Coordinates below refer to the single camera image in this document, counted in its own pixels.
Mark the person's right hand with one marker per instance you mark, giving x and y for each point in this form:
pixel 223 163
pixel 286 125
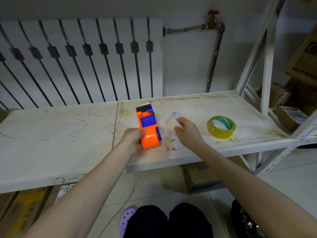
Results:
pixel 190 135

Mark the person's left hand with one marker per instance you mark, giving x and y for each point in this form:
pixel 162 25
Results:
pixel 131 142

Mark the orange blue tape dispenser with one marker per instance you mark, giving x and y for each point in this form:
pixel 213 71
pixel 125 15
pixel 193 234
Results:
pixel 149 141

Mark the white tape roll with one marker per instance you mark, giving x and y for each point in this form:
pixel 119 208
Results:
pixel 171 123

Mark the yellow tape roll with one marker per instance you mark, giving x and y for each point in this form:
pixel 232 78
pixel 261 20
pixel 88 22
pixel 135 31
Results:
pixel 223 133

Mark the person's left forearm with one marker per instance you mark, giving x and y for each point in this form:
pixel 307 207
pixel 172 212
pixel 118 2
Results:
pixel 84 193

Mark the person's right forearm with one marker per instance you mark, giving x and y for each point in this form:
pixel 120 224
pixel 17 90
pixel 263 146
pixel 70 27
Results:
pixel 247 188

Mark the person's left leg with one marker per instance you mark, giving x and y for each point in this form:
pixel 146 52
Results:
pixel 146 223

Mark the person's leg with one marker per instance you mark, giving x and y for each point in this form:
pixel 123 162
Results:
pixel 190 220
pixel 146 223

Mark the person's right leg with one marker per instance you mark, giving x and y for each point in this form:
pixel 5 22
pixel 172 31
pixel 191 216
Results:
pixel 190 220

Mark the blue striped cardboard box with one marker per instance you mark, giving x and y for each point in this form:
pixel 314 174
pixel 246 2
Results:
pixel 198 178

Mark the white metal shelf rack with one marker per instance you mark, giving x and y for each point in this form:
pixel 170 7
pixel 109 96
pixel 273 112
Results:
pixel 62 146

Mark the purple clog shoe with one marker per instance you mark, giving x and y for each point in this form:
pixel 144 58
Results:
pixel 126 218

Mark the grey metal pipe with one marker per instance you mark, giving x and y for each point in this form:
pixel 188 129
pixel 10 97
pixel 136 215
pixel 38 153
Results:
pixel 215 61

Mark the white labelled long cardboard box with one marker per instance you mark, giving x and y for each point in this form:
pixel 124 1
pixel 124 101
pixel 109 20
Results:
pixel 64 190

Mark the small labelled cardboard parcel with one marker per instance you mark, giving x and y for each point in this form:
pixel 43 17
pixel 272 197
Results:
pixel 284 118

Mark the small brown cardboard box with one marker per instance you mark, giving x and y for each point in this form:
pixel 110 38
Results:
pixel 277 94

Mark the black bin bag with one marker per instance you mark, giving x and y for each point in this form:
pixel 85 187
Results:
pixel 244 220

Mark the beige mesh waste basket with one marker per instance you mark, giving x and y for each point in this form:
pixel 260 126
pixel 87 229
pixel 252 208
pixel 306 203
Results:
pixel 231 231

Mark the white perforated shelf rack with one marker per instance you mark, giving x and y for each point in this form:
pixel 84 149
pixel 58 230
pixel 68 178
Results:
pixel 304 126

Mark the dark brown cardboard box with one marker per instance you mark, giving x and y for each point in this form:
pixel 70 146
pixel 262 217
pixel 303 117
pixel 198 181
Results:
pixel 304 91

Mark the white radiator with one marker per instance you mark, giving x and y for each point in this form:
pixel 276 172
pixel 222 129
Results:
pixel 70 29

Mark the yellow taped cardboard box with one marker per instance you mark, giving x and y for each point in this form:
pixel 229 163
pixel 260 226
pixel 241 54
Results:
pixel 22 210

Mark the plain brown cardboard box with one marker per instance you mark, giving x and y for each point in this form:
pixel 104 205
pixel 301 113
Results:
pixel 2 114

